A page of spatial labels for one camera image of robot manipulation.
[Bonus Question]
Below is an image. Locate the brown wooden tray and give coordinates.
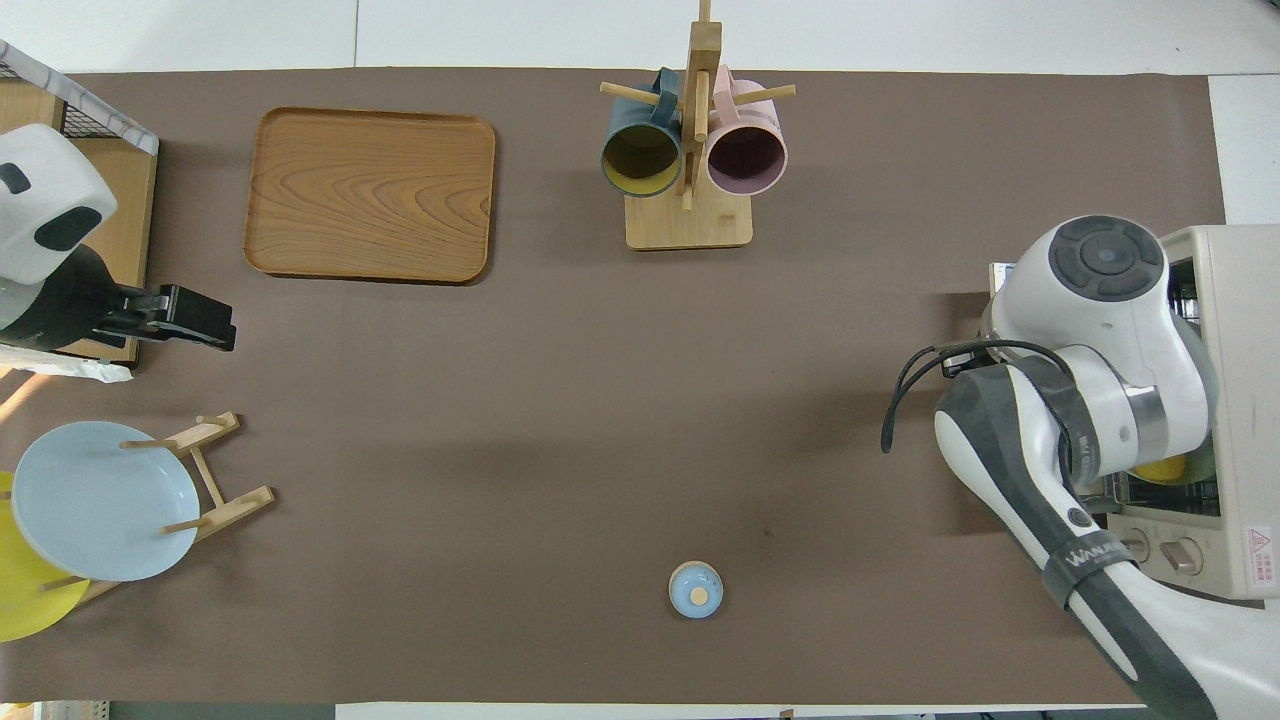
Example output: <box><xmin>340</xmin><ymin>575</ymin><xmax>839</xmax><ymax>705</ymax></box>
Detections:
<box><xmin>243</xmin><ymin>106</ymin><xmax>497</xmax><ymax>286</ymax></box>

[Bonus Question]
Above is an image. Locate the brown table mat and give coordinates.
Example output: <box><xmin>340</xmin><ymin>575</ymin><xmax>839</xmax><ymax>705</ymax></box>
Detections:
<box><xmin>0</xmin><ymin>68</ymin><xmax>1267</xmax><ymax>706</ymax></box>

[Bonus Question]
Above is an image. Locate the black wire basket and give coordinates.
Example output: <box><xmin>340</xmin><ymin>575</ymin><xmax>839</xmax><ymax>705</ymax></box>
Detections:
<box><xmin>0</xmin><ymin>40</ymin><xmax>161</xmax><ymax>383</ymax></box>

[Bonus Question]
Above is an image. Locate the pink mug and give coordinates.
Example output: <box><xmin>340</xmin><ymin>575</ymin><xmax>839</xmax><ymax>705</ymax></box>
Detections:
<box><xmin>705</xmin><ymin>65</ymin><xmax>790</xmax><ymax>197</ymax></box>

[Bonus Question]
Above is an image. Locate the wooden plate rack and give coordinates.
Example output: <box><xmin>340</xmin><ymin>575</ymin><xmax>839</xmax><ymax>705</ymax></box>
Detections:
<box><xmin>40</xmin><ymin>410</ymin><xmax>276</xmax><ymax>607</ymax></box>

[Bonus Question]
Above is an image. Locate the yellow plate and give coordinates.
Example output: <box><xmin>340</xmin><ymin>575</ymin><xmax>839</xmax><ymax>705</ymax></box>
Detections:
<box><xmin>0</xmin><ymin>470</ymin><xmax>91</xmax><ymax>643</ymax></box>

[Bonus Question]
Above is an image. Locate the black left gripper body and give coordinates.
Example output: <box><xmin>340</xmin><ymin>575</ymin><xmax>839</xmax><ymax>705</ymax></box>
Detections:
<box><xmin>94</xmin><ymin>284</ymin><xmax>238</xmax><ymax>354</ymax></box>

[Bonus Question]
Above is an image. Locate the light blue plate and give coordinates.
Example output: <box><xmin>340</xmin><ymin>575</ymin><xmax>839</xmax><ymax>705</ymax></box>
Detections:
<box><xmin>12</xmin><ymin>420</ymin><xmax>201</xmax><ymax>583</ymax></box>

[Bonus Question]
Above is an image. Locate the yellow corn cob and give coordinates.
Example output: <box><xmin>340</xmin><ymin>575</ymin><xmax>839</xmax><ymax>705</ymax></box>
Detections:
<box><xmin>1132</xmin><ymin>454</ymin><xmax>1193</xmax><ymax>487</ymax></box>

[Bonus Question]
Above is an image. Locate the beige toaster oven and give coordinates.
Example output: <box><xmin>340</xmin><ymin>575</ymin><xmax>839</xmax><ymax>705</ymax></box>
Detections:
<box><xmin>1090</xmin><ymin>225</ymin><xmax>1280</xmax><ymax>601</ymax></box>

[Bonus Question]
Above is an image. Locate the dark teal mug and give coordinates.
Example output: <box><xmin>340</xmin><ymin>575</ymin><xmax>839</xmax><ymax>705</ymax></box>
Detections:
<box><xmin>600</xmin><ymin>68</ymin><xmax>684</xmax><ymax>199</ymax></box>

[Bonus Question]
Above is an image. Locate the wooden mug rack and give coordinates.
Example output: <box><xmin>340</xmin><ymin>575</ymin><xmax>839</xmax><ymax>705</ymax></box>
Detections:
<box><xmin>600</xmin><ymin>0</ymin><xmax>798</xmax><ymax>251</ymax></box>

